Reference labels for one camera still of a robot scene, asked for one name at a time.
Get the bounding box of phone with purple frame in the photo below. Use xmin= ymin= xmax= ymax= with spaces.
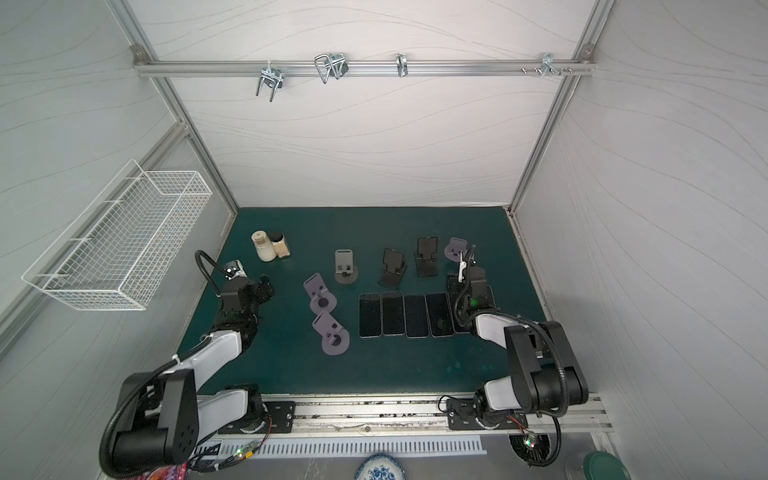
xmin=449 ymin=289 xmax=474 ymax=333

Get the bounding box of phone with cracked screen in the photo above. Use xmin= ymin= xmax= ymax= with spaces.
xmin=425 ymin=293 xmax=454 ymax=338

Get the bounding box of phone with dark frame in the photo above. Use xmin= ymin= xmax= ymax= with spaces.
xmin=382 ymin=292 xmax=406 ymax=336

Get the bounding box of phone with light green frame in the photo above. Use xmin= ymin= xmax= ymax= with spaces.
xmin=359 ymin=293 xmax=382 ymax=338

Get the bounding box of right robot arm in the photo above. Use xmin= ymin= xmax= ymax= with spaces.
xmin=447 ymin=260 xmax=589 ymax=428

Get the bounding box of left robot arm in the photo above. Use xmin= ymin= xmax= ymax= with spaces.
xmin=99 ymin=275 xmax=275 ymax=478

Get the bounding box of lilac round phone stand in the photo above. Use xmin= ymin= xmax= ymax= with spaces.
xmin=444 ymin=237 xmax=468 ymax=263

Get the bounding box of black rectangular phone stand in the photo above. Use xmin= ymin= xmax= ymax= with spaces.
xmin=414 ymin=236 xmax=438 ymax=278

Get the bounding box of black folding phone stand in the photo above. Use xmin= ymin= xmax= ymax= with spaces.
xmin=378 ymin=248 xmax=407 ymax=290

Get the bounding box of purple round stand middle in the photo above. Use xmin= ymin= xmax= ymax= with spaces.
xmin=303 ymin=273 xmax=338 ymax=315

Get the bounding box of purple round stand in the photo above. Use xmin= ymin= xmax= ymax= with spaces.
xmin=303 ymin=273 xmax=338 ymax=315
xmin=312 ymin=311 xmax=350 ymax=356

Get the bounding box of purple round stand front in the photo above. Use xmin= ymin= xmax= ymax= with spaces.
xmin=312 ymin=311 xmax=350 ymax=356

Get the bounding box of grey round stand back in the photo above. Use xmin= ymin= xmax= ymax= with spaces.
xmin=334 ymin=249 xmax=359 ymax=285

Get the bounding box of cream plastic bottle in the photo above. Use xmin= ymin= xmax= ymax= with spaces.
xmin=251 ymin=230 xmax=277 ymax=263

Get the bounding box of pink patterned bag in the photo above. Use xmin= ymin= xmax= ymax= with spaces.
xmin=130 ymin=463 xmax=187 ymax=480

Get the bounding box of blue white plate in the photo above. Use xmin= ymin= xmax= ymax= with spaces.
xmin=354 ymin=454 xmax=407 ymax=480

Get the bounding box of green round lid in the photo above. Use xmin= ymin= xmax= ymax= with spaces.
xmin=582 ymin=451 xmax=631 ymax=480

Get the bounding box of metal top crossbar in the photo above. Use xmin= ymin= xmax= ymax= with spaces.
xmin=130 ymin=44 xmax=597 ymax=79

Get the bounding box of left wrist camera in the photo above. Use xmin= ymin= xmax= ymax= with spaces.
xmin=223 ymin=260 xmax=247 ymax=280

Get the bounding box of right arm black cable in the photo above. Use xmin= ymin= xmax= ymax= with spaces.
xmin=452 ymin=242 xmax=571 ymax=419

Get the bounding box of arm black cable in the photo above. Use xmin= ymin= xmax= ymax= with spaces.
xmin=452 ymin=242 xmax=571 ymax=419
xmin=98 ymin=249 xmax=232 ymax=479

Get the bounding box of white wire basket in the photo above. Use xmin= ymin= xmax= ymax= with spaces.
xmin=21 ymin=160 xmax=212 ymax=311

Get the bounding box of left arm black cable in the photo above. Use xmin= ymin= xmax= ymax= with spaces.
xmin=98 ymin=249 xmax=232 ymax=479

